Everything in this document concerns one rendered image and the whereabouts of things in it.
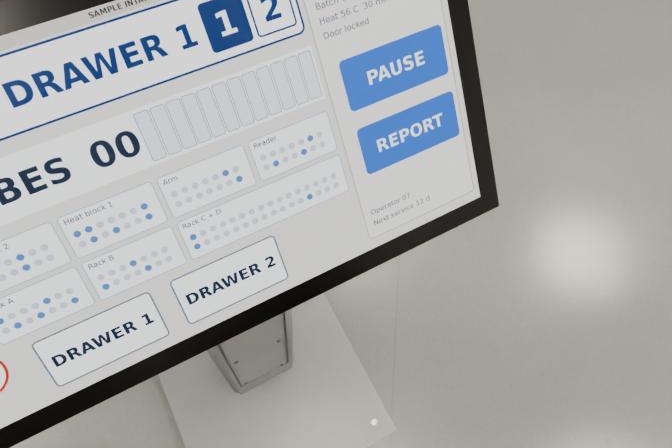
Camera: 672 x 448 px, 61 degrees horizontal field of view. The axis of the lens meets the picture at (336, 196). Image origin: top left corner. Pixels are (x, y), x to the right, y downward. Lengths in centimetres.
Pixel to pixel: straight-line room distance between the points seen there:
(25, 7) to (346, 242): 31
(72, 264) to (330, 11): 27
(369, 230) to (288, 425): 96
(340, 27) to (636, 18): 200
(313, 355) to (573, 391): 67
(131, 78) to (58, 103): 5
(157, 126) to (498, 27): 181
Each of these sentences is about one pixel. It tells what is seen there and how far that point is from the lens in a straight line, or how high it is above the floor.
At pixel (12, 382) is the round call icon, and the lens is 52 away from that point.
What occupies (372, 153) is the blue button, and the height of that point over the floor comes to 105.
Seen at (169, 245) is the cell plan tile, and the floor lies 104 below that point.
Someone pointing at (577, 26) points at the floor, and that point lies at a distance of 228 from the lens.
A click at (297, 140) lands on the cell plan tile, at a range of 47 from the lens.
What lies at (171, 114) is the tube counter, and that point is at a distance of 44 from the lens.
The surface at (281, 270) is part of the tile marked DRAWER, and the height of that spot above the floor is 99.
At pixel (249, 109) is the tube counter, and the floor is 111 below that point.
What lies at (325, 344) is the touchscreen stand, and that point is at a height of 4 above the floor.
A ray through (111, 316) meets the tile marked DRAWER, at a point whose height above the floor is 102.
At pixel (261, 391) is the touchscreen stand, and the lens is 145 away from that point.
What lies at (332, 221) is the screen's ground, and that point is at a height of 101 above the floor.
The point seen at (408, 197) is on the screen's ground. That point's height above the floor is 100.
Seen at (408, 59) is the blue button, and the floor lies 110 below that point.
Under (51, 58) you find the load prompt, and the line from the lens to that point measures 43.
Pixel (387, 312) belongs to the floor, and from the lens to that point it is 154.
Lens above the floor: 147
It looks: 63 degrees down
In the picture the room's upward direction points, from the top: 7 degrees clockwise
